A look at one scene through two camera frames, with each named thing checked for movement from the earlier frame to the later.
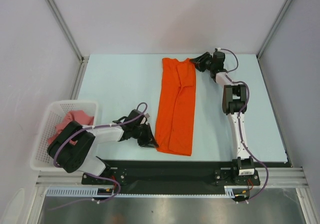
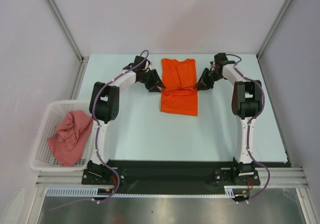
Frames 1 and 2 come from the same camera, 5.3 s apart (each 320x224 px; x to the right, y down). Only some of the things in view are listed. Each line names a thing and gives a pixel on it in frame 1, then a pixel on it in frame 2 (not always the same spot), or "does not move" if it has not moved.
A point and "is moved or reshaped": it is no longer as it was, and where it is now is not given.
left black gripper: (149, 141) to (154, 76)
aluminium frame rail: (276, 177) does not move
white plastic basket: (56, 113) does not move
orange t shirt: (176, 112) is moved or reshaped
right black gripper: (199, 61) to (200, 85)
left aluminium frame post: (83, 57) does not move
